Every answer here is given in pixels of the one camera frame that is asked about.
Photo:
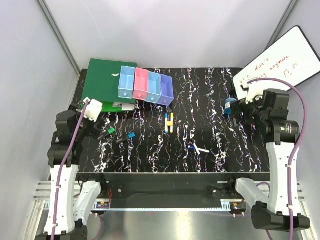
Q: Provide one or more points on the blue sharpener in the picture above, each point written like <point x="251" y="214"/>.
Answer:
<point x="131" y="135"/>

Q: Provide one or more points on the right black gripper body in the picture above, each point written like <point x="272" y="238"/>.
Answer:
<point x="241" y="106"/>

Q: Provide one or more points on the white board with writing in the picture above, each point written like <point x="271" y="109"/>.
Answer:
<point x="291" y="59"/>

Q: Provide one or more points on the green ring binder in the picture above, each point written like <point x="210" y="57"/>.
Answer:
<point x="102" y="84"/>

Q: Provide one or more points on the green sharpener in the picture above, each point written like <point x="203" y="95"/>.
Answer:
<point x="111" y="130"/>

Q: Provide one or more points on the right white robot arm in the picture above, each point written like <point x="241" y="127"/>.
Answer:
<point x="280" y="210"/>

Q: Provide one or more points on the white marker pen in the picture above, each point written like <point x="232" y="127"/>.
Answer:
<point x="200" y="150"/>

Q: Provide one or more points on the blue capped white marker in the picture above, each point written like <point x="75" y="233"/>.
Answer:
<point x="166" y="123"/>

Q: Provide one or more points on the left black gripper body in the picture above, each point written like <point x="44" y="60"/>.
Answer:
<point x="87" y="128"/>

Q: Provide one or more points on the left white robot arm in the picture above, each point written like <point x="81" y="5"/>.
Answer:
<point x="68" y="216"/>

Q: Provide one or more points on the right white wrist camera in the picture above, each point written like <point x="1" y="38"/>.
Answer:
<point x="254" y="89"/>

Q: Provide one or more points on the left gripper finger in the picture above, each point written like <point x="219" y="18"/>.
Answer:
<point x="101" y="123"/>
<point x="103" y="136"/>

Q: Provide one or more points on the light blue bin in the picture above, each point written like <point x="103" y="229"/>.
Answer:
<point x="126" y="82"/>

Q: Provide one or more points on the yellow capped white marker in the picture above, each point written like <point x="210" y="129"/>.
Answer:
<point x="172" y="119"/>

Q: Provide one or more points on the black marble mat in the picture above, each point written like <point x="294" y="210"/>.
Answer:
<point x="198" y="110"/>

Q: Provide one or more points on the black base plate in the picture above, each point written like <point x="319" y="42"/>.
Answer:
<point x="171" y="191"/>

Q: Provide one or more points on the pink bin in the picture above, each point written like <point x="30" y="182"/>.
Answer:
<point x="141" y="84"/>

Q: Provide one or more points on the aluminium frame rail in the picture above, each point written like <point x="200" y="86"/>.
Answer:
<point x="58" y="35"/>

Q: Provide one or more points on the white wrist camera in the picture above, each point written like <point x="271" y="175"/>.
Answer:
<point x="93" y="109"/>
<point x="254" y="89"/>

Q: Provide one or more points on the teal blue bin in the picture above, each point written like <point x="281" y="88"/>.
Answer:
<point x="154" y="88"/>

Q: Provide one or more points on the purple bin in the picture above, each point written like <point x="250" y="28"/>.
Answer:
<point x="167" y="92"/>

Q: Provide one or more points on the dark blue capped marker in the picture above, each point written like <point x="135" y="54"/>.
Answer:
<point x="191" y="147"/>

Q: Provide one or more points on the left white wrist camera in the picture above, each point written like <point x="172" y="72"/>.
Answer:
<point x="93" y="109"/>

